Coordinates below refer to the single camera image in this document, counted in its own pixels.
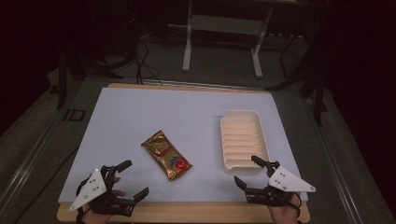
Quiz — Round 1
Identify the person's left hand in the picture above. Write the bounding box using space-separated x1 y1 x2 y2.
79 176 127 224

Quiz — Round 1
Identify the small black bracket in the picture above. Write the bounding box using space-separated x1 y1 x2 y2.
64 108 86 122

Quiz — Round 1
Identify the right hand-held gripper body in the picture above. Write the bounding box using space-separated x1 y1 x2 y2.
245 161 317 208

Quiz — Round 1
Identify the metal floor rail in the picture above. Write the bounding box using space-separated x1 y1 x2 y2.
303 97 363 224
0 115 64 216

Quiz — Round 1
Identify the black cable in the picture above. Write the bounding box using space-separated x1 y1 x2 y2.
134 40 163 86

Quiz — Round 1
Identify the black tripod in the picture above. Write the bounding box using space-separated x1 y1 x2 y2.
265 31 329 127

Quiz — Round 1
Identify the white metal stand frame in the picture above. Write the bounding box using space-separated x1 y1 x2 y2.
181 0 275 78

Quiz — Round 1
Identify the person's right hand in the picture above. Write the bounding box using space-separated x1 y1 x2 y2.
266 192 303 224

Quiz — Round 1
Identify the white ribbed plastic tray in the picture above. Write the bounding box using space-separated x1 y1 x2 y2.
219 109 271 175

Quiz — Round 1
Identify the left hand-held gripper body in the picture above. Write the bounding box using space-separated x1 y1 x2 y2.
68 164 135 217

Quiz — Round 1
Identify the pale blue table mat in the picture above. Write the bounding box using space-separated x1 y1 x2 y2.
58 87 309 204

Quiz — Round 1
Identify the gold snack packet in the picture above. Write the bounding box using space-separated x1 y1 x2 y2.
140 130 193 182

